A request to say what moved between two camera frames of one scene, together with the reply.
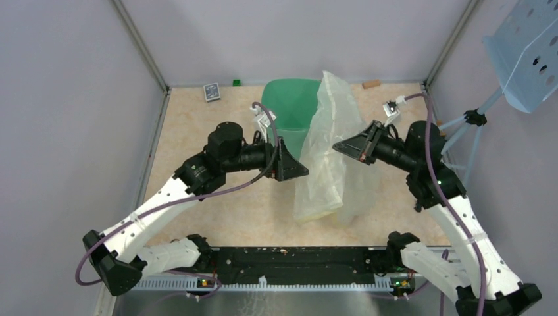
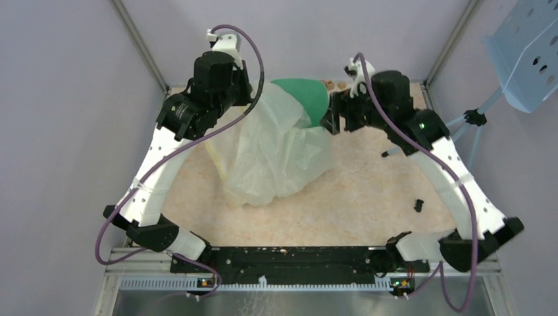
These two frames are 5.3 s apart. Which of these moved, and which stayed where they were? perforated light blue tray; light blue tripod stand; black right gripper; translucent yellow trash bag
Moved: translucent yellow trash bag; black right gripper
Stayed: perforated light blue tray; light blue tripod stand
